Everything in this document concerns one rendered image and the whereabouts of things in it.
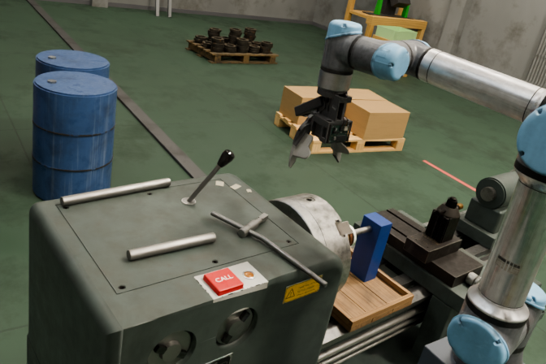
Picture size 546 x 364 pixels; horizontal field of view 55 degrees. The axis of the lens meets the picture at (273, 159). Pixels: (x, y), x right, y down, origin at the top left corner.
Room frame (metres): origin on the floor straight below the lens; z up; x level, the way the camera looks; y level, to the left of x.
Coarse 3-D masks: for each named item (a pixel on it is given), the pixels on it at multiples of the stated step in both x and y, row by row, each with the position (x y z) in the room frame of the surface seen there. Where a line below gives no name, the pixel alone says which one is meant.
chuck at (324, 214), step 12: (312, 204) 1.33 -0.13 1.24; (324, 204) 1.35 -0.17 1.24; (324, 216) 1.29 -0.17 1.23; (336, 216) 1.31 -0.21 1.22; (324, 228) 1.26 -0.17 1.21; (336, 228) 1.28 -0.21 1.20; (324, 240) 1.23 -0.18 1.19; (336, 240) 1.25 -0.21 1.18; (348, 240) 1.28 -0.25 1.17; (336, 252) 1.23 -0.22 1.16; (348, 252) 1.26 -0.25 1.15; (348, 264) 1.25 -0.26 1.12; (348, 276) 1.26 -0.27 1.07
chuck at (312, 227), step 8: (272, 200) 1.35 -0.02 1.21; (280, 200) 1.33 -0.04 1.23; (288, 200) 1.33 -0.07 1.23; (280, 208) 1.32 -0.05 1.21; (288, 208) 1.30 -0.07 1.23; (296, 208) 1.28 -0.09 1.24; (304, 208) 1.30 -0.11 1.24; (288, 216) 1.29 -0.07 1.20; (296, 216) 1.27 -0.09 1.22; (304, 216) 1.26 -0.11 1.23; (312, 216) 1.27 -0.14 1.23; (304, 224) 1.24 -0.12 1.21; (312, 224) 1.25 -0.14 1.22; (312, 232) 1.22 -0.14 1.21; (320, 232) 1.24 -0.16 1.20; (320, 240) 1.22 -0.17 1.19
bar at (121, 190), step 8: (128, 184) 1.15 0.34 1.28; (136, 184) 1.16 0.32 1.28; (144, 184) 1.17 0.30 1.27; (152, 184) 1.19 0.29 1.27; (160, 184) 1.20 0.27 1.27; (168, 184) 1.22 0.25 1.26; (88, 192) 1.08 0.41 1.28; (96, 192) 1.09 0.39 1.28; (104, 192) 1.10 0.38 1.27; (112, 192) 1.11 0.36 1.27; (120, 192) 1.12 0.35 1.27; (128, 192) 1.14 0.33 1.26; (136, 192) 1.16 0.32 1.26; (64, 200) 1.03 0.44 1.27; (72, 200) 1.04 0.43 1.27; (80, 200) 1.05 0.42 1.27; (88, 200) 1.07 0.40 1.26
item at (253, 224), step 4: (260, 216) 1.14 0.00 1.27; (264, 216) 1.14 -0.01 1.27; (252, 220) 1.10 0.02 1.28; (256, 220) 1.11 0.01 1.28; (260, 220) 1.12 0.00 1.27; (264, 220) 1.14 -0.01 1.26; (248, 224) 1.08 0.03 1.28; (252, 224) 1.08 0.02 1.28; (256, 224) 1.09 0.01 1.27; (240, 228) 1.06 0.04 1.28; (244, 228) 1.06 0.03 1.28; (248, 228) 1.06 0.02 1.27; (252, 228) 1.08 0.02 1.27; (240, 232) 1.05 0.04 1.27; (244, 232) 1.05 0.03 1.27; (248, 232) 1.06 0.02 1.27; (240, 236) 1.05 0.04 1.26; (244, 236) 1.05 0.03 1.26
